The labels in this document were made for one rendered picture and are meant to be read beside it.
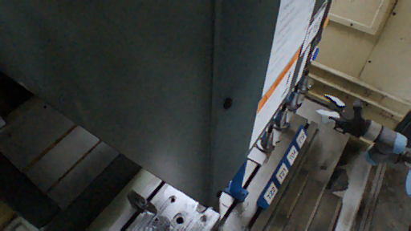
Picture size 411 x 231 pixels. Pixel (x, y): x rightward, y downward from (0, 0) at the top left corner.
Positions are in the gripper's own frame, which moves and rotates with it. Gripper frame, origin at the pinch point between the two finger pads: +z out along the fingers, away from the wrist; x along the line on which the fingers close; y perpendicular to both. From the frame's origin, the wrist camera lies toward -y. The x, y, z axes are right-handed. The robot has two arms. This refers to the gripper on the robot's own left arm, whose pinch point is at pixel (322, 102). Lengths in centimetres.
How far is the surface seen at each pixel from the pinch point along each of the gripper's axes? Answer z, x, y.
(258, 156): 9.9, -38.8, -2.0
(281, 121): 9.2, -23.7, -5.3
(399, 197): -90, 70, 116
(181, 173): 11, -76, -46
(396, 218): -91, 50, 116
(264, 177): 6.9, -25.9, 29.5
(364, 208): -40, -10, 37
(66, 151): 68, -72, 5
